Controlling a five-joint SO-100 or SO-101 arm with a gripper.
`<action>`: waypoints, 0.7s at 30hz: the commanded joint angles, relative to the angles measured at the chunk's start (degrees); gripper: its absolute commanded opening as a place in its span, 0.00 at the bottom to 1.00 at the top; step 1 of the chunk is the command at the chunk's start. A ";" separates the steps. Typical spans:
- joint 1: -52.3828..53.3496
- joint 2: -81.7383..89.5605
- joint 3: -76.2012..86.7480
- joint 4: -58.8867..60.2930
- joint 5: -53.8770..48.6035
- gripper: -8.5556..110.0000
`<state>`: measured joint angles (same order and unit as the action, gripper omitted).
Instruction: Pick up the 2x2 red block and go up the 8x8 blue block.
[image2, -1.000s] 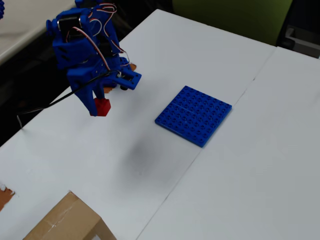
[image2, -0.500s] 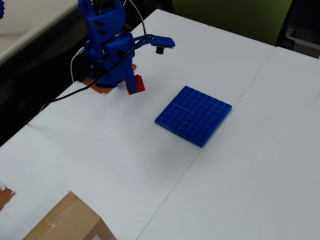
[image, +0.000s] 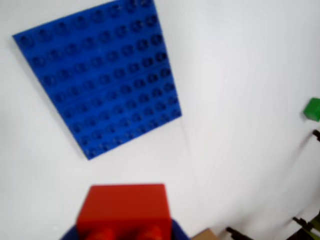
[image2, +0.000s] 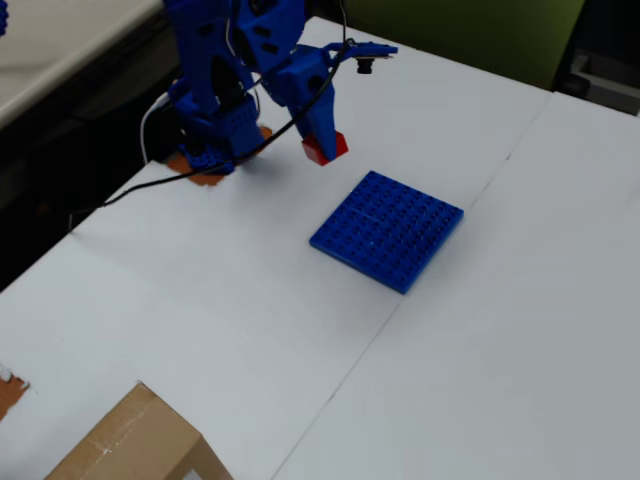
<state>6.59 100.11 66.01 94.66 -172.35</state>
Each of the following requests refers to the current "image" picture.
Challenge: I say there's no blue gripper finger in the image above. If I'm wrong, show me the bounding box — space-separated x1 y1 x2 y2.
170 217 193 240
59 223 79 240

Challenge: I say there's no red 2x2 toy block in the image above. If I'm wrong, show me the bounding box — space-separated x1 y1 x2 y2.
75 183 174 240

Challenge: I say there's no green toy block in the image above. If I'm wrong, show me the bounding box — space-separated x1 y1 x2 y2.
303 97 320 123

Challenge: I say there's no white foam board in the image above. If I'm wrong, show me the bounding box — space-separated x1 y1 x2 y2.
152 0 320 240
0 0 203 240

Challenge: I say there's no blue 8x8 studded plate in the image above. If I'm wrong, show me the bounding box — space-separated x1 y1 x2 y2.
11 0 183 162

